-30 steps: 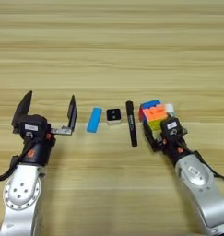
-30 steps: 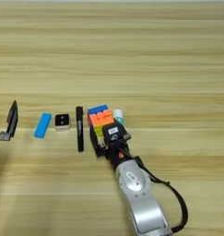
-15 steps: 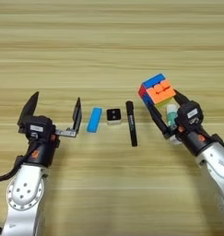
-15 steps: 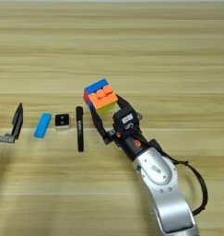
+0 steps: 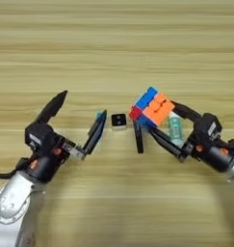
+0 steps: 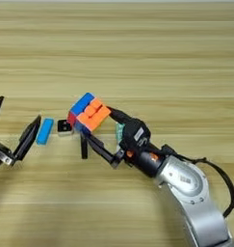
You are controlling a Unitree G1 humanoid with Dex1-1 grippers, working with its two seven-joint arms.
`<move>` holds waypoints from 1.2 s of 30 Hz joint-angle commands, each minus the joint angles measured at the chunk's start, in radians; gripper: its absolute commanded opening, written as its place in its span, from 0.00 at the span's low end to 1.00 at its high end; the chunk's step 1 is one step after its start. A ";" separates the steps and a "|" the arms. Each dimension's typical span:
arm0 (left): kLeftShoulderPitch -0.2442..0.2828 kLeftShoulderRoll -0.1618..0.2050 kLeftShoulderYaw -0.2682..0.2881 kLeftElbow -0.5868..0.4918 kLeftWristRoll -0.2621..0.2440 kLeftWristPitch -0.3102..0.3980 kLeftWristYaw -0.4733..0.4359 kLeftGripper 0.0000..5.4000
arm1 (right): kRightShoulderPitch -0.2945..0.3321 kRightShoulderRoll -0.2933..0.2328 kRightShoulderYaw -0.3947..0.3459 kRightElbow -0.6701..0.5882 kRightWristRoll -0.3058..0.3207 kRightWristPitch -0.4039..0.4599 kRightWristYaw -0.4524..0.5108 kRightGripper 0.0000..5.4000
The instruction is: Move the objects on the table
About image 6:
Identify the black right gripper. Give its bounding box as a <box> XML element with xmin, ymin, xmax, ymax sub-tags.
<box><xmin>84</xmin><ymin>106</ymin><xmax>166</xmax><ymax>178</ymax></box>

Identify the colourful puzzle cube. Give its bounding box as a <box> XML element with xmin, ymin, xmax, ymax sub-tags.
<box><xmin>66</xmin><ymin>92</ymin><xmax>112</xmax><ymax>135</ymax></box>

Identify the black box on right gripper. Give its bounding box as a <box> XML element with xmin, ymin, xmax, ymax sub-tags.
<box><xmin>122</xmin><ymin>118</ymin><xmax>151</xmax><ymax>151</ymax></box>

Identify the blue eraser block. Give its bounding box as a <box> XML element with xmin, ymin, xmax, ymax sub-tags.
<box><xmin>35</xmin><ymin>118</ymin><xmax>55</xmax><ymax>146</ymax></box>

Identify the small black white cube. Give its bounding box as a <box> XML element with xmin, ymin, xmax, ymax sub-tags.
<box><xmin>57</xmin><ymin>119</ymin><xmax>74</xmax><ymax>138</ymax></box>

